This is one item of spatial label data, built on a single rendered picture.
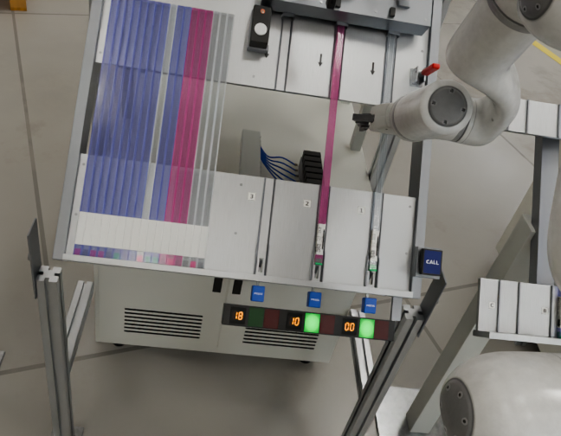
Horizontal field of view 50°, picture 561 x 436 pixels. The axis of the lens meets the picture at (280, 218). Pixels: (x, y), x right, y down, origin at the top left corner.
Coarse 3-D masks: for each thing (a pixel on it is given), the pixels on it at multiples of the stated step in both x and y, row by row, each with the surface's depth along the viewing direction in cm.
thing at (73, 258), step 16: (64, 256) 108; (80, 256) 108; (176, 272) 115; (192, 272) 111; (208, 272) 111; (224, 272) 111; (240, 272) 112; (320, 288) 117; (336, 288) 114; (352, 288) 115; (368, 288) 115
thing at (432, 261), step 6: (426, 252) 115; (432, 252) 115; (438, 252) 116; (426, 258) 115; (432, 258) 115; (438, 258) 115; (426, 264) 115; (432, 264) 115; (438, 264) 115; (426, 270) 115; (432, 270) 115; (438, 270) 115
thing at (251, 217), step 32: (224, 192) 115; (256, 192) 116; (288, 192) 117; (320, 192) 118; (352, 192) 119; (224, 224) 115; (256, 224) 116; (288, 224) 116; (352, 224) 118; (384, 224) 119; (224, 256) 114; (256, 256) 115; (288, 256) 116; (352, 256) 118; (384, 256) 119; (384, 288) 118
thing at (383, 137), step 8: (392, 40) 123; (392, 48) 123; (392, 56) 122; (392, 64) 122; (392, 72) 122; (384, 80) 122; (384, 88) 122; (384, 96) 121; (384, 136) 120; (384, 144) 120; (384, 152) 120; (384, 160) 120; (384, 168) 120; (376, 176) 120; (376, 184) 119; (376, 192) 119; (376, 200) 118; (376, 208) 118; (376, 216) 118; (376, 224) 118; (376, 264) 117
